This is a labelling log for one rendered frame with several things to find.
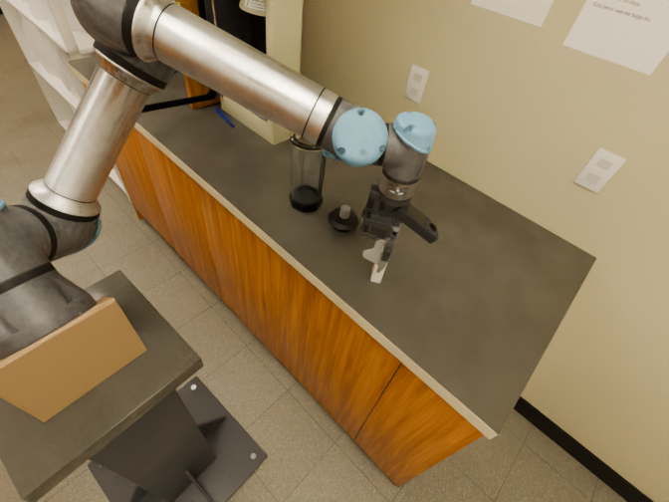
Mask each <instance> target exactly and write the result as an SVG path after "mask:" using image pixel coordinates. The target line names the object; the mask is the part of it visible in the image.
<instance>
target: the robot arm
mask: <svg viewBox="0 0 669 502"><path fill-rule="evenodd" d="M70 2H71V6H72V8H73V11H74V13H75V16H76V17H77V19H78V21H79V23H80V24H81V26H82V27H83V28H84V29H85V31H86V32H87V33H88V34H89V35H90V36H91V37H92V38H93V39H95V41H94V43H93V49H94V51H95V54H96V56H97V58H98V64H97V66H96V68H95V70H94V72H93V74H92V77H91V79H90V81H89V83H88V85H87V87H86V90H85V92H84V94H83V96H82V98H81V100H80V102H79V105H78V107H77V109H76V111H75V113H74V115H73V117H72V120H71V122H70V124H69V126H68V128H67V130H66V133H65V135H64V137H63V139H62V141H61V143H60V145H59V148H58V150H57V152H56V154H55V156H54V158H53V161H52V163H51V165H50V167H49V169H48V171H47V173H46V176H45V178H43V179H38V180H34V181H32V182H31V183H30V184H29V186H28V189H27V191H26V193H25V195H24V197H23V199H22V201H21V202H20V203H19V204H14V205H8V206H7V205H6V202H5V201H4V200H2V199H1V198H0V361H1V360H3V359H5V358H7V357H9V356H11V355H13V354H15V353H17V352H19V351H21V350H22V349H24V348H26V347H28V346H30V345H31V344H33V343H35V342H37V341H39V340H40V339H42V338H44V337H46V336H47V335H49V334H51V333H52V332H54V331H56V330H58V329H59V328H61V327H63V326H64V325H65V324H67V323H68V322H70V321H72V320H73V319H75V318H76V317H78V316H80V315H81V314H83V313H84V312H86V311H87V310H89V309H90V308H92V307H93V306H95V305H96V304H97V302H96V301H95V299H94V298H93V297H92V295H91V294H89V293H88V292H86V291H85V290H83V289H82V288H80V287H79V286H77V285H76V284H74V283H73V282H71V281H70V280H68V279H67V278H65V277H64V276H62V275H61V274H60V273H59V272H58V271H57V269H56V268H55V267H54V266H53V264H52V263H51V262H53V261H56V260H58V259H61V258H63V257H66V256H69V255H73V254H76V253H79V252H81V251H83V250H84V249H86V248H87V247H89V246H90V245H92V244H93V243H94V242H95V241H96V240H97V238H98V237H99V235H100V233H101V230H102V221H101V220H100V212H101V209H102V208H101V205H100V204H99V202H98V200H97V198H98V196H99V195H100V193H101V191H102V189H103V187H104V185H105V183H106V181H107V179H108V177H109V175H110V173H111V171H112V168H113V166H114V164H115V162H116V160H117V159H118V157H119V155H120V153H121V151H122V149H123V147H124V145H125V143H126V141H127V139H128V137H129V135H130V133H131V131H132V129H133V127H134V125H135V123H136V122H137V120H138V118H139V116H140V114H141V112H142V110H143V108H144V106H145V104H146V102H147V100H148V98H149V96H150V95H151V94H152V93H157V92H162V91H164V89H165V87H166V85H167V83H168V82H169V80H170V78H171V76H172V75H175V74H178V73H182V74H184V75H186V76H188V77H189V78H191V79H193V80H195V81H197V82H199V83H201V84H203V85H204V86H206V87H208V88H210V89H212V90H214V91H216V92H217V93H219V94H221V95H223V96H225V97H227V98H229V99H231V100H232V101H234V102H236V103H238V104H240V105H242V106H244V107H245V108H247V109H249V110H251V111H253V112H255V113H257V114H259V115H260V116H262V117H264V118H266V119H268V120H270V121H272V122H273V123H275V124H277V125H279V126H282V127H284V128H286V129H287V130H289V131H291V132H293V133H295V134H297V135H299V136H300V137H302V138H304V139H306V140H308V141H310V142H312V143H314V144H315V145H317V146H318V147H320V148H322V149H323V155H324V156H325V157H328V158H333V159H335V160H338V161H341V160H342V161H343V162H345V163H346V164H348V165H351V166H356V167H362V166H367V165H370V164H371V165H379V166H383V168H382V172H381V176H380V179H379V182H374V181H373V182H372V184H371V188H370V191H369V195H368V199H367V203H366V206H365V207H364V208H363V211H362V214H363V215H362V214H361V215H362V220H361V224H360V229H359V230H360V232H359V236H362V237H367V238H368V239H372V240H376V238H379V239H382V240H377V241H376V242H375V245H374V247H373V248H372V249H367V250H364V251H363V252H362V256H363V258H365V259H367V260H369V261H371V262H373V263H375V264H377V265H378V267H377V271H376V273H379V272H380V271H382V270H383V269H384V268H385V266H386V264H387V262H388V259H389V257H390V254H391V251H392V248H393V245H394V241H396V239H397V236H398V233H399V230H400V225H401V223H404V224H405V225H406V226H408V227H409V228H410V229H411V230H413V231H414V232H415V233H416V234H418V235H419V236H420V237H422V238H423V239H424V240H425V241H427V242H428V243H429V244H432V243H433V242H435V241H436V240H438V225H437V224H435V223H434V222H433V221H432V220H430V219H429V218H428V217H427V216H426V215H424V214H423V213H422V212H421V211H419V210H418V209H417V208H416V207H414V206H413V205H412V204H411V203H410V201H411V199H412V197H413V195H414V193H415V190H416V188H417V185H418V182H419V180H420V177H421V174H422V171H423V169H424V166H425V163H426V161H427V158H428V155H429V153H430V152H431V150H432V145H433V142H434V139H435V134H436V131H437V126H436V124H435V122H434V121H433V119H431V118H430V117H428V116H427V115H424V114H422V113H418V112H409V113H408V112H403V113H401V114H399V115H398V116H397V117H396V119H395V121H394V122H393V124H386V123H385V122H384V120H383V119H382V118H381V116H380V115H378V114H377V113H376V112H374V111H372V110H370V109H367V108H360V107H358V106H356V105H354V104H352V103H351V102H349V101H347V100H345V99H343V98H341V97H340V96H338V95H337V94H335V93H333V92H331V91H330V90H328V89H326V88H324V87H323V86H321V85H319V84H317V83H315V82H314V81H312V80H310V79H308V78H307V77H305V76H303V75H301V74H299V73H298V72H296V71H294V70H292V69H291V68H289V67H287V66H285V65H284V64H282V63H280V62H278V61H276V60H275V59H273V58H271V57H269V56H268V55H266V54H264V53H262V52H261V51H259V50H257V49H255V48H253V47H252V46H250V45H248V44H246V43H245V42H243V41H241V40H239V39H237V38H236V37H234V36H232V35H230V34H229V33H227V32H225V31H223V30H222V29H220V28H218V27H216V26H214V25H213V24H211V23H209V22H207V21H206V20H204V19H202V18H200V17H198V16H197V15H195V14H193V13H191V12H190V11H188V10H186V9H184V8H183V7H181V6H179V5H177V4H176V3H175V1H174V0H70ZM370 225H371V226H370ZM383 245H384V247H383ZM382 247H383V251H382ZM381 251H382V252H381Z"/></svg>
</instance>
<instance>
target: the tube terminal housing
mask: <svg viewBox="0 0 669 502"><path fill-rule="evenodd" d="M263 2H264V4H265V9H266V48H267V55H268V56H270V57H272V58H273V59H275V60H276V61H278V62H280V63H282V64H284V65H285V66H287V67H289V68H291V69H292V70H294V71H296V72H298V73H299V74H300V73H301V57H302V34H303V12H304V0H263ZM220 102H221V109H222V110H223V111H225V112H226V113H228V114H229V115H230V116H232V117H233V118H235V119H236V120H238V121H239V122H240V123H242V124H243V125H245V126H247V127H248V128H249V129H251V130H252V131H254V132H255V133H257V134H258V135H260V136H261V137H262V138H264V139H265V140H267V141H268V142H270V143H271V144H272V145H275V144H277V143H280V142H282V141H285V140H287V139H289V138H290V131H289V130H287V129H286V128H284V127H282V126H280V125H277V124H275V123H273V122H272V121H270V120H268V121H267V122H264V121H263V120H261V119H260V118H259V117H257V116H256V115H254V114H253V113H251V112H250V111H248V110H247V109H245V108H244V107H242V106H241V105H239V104H238V103H236V102H234V101H232V100H231V99H229V98H227V97H225V96H223V98H222V97H220Z"/></svg>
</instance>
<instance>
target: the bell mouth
mask: <svg viewBox="0 0 669 502"><path fill-rule="evenodd" d="M239 7H240V8H241V9H242V10H244V11H246V12H248V13H251V14H254V15H258V16H264V17H266V9H265V4H264V2H263V0H240V3H239Z"/></svg>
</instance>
